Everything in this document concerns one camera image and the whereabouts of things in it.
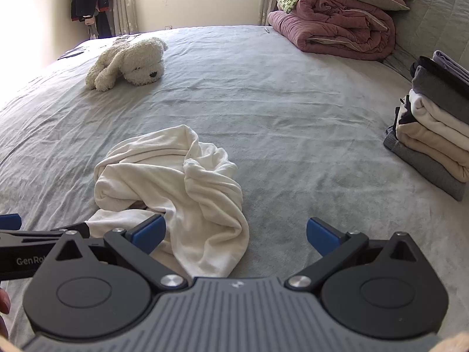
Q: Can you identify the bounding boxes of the white cotton pants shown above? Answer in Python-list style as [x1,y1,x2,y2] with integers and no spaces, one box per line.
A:
[86,125,250,278]

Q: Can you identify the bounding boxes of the person left hand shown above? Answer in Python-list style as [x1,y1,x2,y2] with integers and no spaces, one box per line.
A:
[0,288,11,339]

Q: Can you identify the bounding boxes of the white plush dog toy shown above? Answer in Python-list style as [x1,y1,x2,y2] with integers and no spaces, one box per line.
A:
[85,36,168,92]

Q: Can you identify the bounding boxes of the stack of folded clothes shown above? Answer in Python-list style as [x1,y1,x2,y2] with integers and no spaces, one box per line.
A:
[383,50,468,202]

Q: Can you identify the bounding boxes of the grey bed sheet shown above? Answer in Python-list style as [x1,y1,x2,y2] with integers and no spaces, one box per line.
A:
[1,26,468,337]

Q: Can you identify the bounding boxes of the grey patterned curtain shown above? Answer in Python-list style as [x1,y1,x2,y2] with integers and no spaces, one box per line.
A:
[111,0,138,36]

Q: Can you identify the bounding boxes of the maroon folded quilt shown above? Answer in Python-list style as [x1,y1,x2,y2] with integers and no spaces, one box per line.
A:
[268,0,396,60]

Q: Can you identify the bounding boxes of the dark flat item on bed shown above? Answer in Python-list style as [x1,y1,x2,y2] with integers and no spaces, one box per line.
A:
[58,49,84,60]

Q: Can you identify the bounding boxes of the dark clothes hanging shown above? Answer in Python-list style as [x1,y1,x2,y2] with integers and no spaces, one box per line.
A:
[71,0,112,38]

